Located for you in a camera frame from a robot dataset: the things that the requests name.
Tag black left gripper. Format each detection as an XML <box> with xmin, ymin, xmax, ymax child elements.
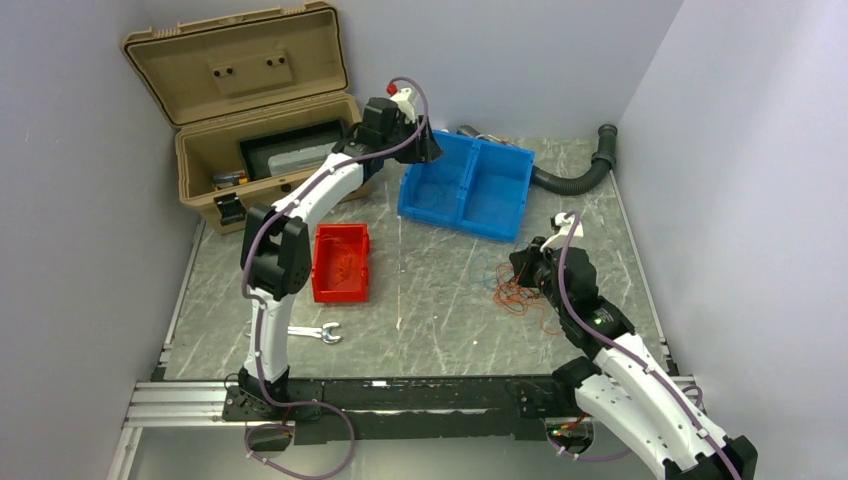
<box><xmin>382</xmin><ymin>116</ymin><xmax>445</xmax><ymax>166</ymax></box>

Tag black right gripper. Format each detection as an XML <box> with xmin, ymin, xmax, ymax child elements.
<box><xmin>509</xmin><ymin>236</ymin><xmax>570</xmax><ymax>316</ymax></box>

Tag orange blue black wires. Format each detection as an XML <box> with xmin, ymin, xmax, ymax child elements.
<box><xmin>468</xmin><ymin>251</ymin><xmax>564</xmax><ymax>337</ymax></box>

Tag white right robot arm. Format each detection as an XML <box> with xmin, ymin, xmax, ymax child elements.
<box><xmin>509</xmin><ymin>237</ymin><xmax>758</xmax><ymax>479</ymax></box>

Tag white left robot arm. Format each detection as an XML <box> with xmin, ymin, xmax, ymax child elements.
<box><xmin>238</xmin><ymin>88</ymin><xmax>442</xmax><ymax>420</ymax></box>

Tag blue plastic divided bin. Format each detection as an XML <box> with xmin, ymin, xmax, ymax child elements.
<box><xmin>397</xmin><ymin>131</ymin><xmax>535</xmax><ymax>242</ymax></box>

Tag grey case in toolbox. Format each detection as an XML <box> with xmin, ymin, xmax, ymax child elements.
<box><xmin>267</xmin><ymin>143</ymin><xmax>334</xmax><ymax>176</ymax></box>

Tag red plastic bin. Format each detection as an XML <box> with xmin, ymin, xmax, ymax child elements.
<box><xmin>311</xmin><ymin>223</ymin><xmax>370</xmax><ymax>303</ymax></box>

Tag tan plastic toolbox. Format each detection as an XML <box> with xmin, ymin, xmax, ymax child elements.
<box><xmin>122</xmin><ymin>1</ymin><xmax>361</xmax><ymax>234</ymax></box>

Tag yellow black tool in toolbox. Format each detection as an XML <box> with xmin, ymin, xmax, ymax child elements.
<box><xmin>212</xmin><ymin>171</ymin><xmax>249</xmax><ymax>190</ymax></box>

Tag silver open-end wrench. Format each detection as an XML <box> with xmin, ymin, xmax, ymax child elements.
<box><xmin>287</xmin><ymin>322</ymin><xmax>343</xmax><ymax>345</ymax></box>

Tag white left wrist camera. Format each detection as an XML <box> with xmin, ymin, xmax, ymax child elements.
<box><xmin>386</xmin><ymin>83</ymin><xmax>419</xmax><ymax>123</ymax></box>

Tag blue wires in blue bin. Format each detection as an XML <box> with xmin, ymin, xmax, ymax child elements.
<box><xmin>420</xmin><ymin>178</ymin><xmax>465</xmax><ymax>210</ymax></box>

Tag grey corrugated hose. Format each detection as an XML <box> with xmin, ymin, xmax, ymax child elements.
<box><xmin>457</xmin><ymin>123</ymin><xmax>619</xmax><ymax>197</ymax></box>

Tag orange wires in red bin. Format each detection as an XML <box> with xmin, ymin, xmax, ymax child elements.
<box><xmin>327</xmin><ymin>235</ymin><xmax>366</xmax><ymax>289</ymax></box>

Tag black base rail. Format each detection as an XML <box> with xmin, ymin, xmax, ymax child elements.
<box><xmin>221</xmin><ymin>375</ymin><xmax>597</xmax><ymax>451</ymax></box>

